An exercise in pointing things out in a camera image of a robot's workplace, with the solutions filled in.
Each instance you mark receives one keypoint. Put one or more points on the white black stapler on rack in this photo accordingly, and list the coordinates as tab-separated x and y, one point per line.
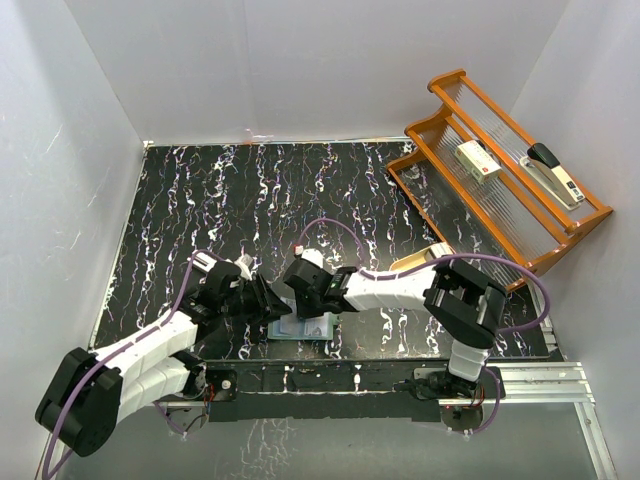
541	165

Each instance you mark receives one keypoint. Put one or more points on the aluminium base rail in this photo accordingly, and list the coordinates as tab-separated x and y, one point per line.
538	420

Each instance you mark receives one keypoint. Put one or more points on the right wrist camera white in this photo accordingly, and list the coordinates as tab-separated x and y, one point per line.
310	254

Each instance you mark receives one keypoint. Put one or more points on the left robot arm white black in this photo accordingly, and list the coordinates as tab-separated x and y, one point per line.
92	391

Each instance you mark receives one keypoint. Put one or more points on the green card holder wallet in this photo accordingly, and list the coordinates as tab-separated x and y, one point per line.
292	327

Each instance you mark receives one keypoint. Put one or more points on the orange wooden shelf rack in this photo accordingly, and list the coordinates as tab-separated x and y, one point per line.
510	216

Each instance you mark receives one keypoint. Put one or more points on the stack of credit cards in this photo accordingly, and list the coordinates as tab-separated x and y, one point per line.
438	250

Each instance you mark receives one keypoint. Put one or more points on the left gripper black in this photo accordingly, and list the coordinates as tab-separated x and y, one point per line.
266	302

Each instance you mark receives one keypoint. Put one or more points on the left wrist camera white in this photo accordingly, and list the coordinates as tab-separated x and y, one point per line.
245	262

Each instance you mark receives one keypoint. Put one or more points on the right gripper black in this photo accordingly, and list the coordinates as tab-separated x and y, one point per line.
306	312

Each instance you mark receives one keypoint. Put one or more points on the small white black stapler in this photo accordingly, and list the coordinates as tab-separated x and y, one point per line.
203	262

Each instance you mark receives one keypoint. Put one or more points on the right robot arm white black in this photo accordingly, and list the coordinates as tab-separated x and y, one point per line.
466	302

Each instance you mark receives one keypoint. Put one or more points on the white staples box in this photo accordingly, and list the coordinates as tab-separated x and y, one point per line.
477	161

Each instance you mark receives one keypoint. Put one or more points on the beige oval tray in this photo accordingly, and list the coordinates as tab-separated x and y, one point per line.
414	259

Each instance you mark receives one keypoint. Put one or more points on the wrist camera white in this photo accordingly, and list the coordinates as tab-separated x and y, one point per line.
245	262
310	254

